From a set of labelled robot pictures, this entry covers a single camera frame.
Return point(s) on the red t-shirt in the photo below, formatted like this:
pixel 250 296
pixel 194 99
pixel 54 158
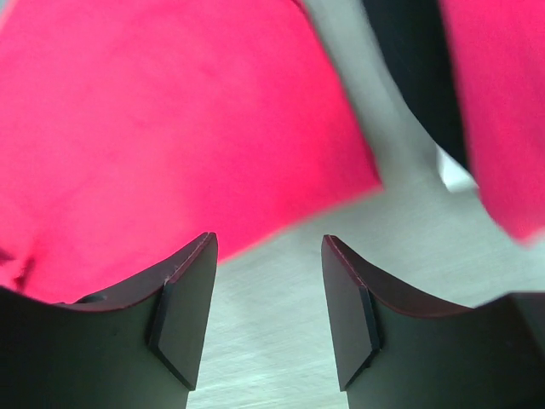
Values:
pixel 497 52
pixel 128 128

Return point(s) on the white sheet under stack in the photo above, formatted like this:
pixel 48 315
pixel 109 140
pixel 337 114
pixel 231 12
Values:
pixel 454 177

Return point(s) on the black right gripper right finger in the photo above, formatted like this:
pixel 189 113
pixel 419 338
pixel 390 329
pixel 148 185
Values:
pixel 399 347

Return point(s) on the folded red t-shirt on stack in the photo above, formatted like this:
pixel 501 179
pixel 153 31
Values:
pixel 497 52

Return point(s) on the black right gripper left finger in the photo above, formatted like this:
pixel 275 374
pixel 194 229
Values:
pixel 135 344

